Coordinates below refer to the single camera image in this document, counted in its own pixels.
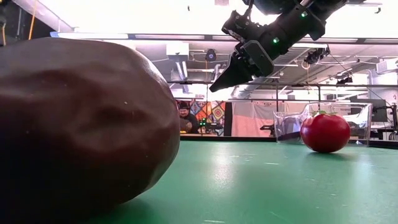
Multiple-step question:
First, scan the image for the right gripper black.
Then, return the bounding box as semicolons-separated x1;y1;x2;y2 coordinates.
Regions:
208;9;326;93

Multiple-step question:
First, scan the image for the red tomato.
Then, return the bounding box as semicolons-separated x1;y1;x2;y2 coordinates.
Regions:
300;110;351;154

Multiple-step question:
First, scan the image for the colourful patterned cloth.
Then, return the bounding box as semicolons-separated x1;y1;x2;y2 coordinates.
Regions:
189;99;226;137

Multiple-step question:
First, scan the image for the pink white hanging cloth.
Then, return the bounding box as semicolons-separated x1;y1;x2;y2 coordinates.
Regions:
231;102;308;138

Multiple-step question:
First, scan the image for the overhead gantry beam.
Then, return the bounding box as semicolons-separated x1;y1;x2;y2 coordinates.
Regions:
51;32;398;45

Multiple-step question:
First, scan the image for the black clamp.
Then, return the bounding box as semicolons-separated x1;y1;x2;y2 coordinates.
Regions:
260;123;276;136

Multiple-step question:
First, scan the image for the person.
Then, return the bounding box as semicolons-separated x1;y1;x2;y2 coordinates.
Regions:
178;101;200;134

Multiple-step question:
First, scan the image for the black horizontal rack bar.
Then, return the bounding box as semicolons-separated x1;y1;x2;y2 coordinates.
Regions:
167;81;398;88

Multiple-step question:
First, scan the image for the clear plastic basket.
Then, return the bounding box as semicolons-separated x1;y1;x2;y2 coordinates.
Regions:
272;101;373;147

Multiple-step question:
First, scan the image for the black computer monitor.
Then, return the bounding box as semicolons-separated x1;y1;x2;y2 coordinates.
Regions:
349;98;388;123

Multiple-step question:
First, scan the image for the dark red apple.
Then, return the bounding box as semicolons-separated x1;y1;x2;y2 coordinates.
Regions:
0;37;182;224

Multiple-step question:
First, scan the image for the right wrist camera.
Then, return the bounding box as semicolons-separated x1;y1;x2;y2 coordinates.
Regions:
221;9;265;43

